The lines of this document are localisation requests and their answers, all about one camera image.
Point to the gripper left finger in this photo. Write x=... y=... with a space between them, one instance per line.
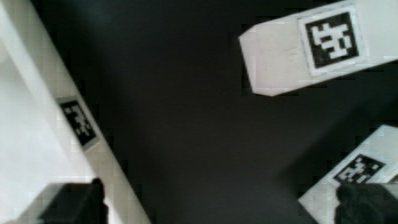
x=77 y=206

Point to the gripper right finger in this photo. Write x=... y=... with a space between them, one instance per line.
x=369 y=204

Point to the white square tabletop part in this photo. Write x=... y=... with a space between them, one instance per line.
x=54 y=149

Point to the white leg far left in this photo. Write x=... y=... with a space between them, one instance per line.
x=367 y=167

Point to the white leg lying left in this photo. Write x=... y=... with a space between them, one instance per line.
x=321 y=44

